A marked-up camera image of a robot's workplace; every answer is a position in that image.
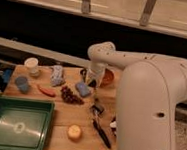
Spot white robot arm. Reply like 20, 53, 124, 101
87, 42, 187, 150

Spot orange carrot toy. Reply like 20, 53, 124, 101
37, 85, 56, 97

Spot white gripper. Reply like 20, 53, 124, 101
85, 62, 106, 88

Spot wooden board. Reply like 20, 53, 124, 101
4, 65, 119, 150

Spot red bowl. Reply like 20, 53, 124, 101
101, 69, 114, 87

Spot dark grape bunch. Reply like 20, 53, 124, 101
61, 86, 84, 104

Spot black handled utensil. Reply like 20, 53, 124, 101
90, 104, 112, 149

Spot white plastic cup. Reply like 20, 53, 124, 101
24, 57, 40, 77

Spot yellow round sponge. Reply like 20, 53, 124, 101
67, 125, 82, 141

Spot small dark metal cup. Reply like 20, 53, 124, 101
80, 68, 87, 83

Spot green plastic tray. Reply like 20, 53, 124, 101
0, 96, 55, 150

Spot red white object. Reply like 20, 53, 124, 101
110, 117, 117, 136

